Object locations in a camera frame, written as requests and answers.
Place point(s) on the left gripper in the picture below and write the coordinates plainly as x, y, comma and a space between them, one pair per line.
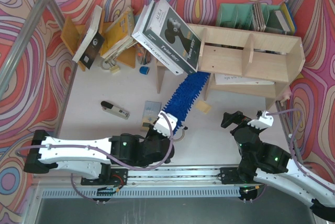
151, 132

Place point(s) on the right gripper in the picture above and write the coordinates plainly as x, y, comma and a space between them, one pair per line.
239, 123

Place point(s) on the roll of beige tape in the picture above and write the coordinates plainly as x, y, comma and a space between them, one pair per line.
179, 137

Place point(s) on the blue microfibre duster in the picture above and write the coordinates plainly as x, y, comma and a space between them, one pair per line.
184, 97

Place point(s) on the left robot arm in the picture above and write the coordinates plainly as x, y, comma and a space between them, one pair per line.
91, 158

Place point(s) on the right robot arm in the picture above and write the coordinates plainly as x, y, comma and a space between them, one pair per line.
271, 165

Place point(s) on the light wooden bookshelf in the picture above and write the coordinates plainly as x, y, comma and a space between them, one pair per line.
251, 54

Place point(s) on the blue yellow calculator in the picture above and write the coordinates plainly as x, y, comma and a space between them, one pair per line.
150, 114

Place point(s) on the white papers on shelf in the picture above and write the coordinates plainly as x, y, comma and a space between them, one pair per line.
221, 79

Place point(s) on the small blue box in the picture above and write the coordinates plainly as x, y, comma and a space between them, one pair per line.
144, 70

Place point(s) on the brass padlock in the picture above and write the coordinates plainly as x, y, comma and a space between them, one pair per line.
110, 65

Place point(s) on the pencils bundle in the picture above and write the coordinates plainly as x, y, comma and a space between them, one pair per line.
143, 55

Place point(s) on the brown notebooks in organiser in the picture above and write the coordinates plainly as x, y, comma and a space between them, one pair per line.
258, 22

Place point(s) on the white Chokladfabriken book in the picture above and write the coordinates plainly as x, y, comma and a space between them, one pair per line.
138, 34

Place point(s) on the teal desk organiser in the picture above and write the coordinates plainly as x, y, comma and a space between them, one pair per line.
239, 16

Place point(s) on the blue grey book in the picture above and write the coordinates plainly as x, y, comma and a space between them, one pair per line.
285, 19

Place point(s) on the yellow worn books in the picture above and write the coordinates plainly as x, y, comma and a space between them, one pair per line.
118, 36

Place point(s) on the white book black cover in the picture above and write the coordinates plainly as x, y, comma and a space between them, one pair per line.
90, 40

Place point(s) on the yellow wooden book rack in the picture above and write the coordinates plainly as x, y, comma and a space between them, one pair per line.
71, 33

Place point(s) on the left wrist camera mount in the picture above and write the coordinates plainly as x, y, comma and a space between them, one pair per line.
165, 124

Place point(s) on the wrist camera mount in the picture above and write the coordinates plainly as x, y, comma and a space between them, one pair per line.
165, 124
263, 120

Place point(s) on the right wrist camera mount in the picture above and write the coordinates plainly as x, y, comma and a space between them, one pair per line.
263, 120

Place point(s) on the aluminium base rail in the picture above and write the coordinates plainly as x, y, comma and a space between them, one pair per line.
192, 175

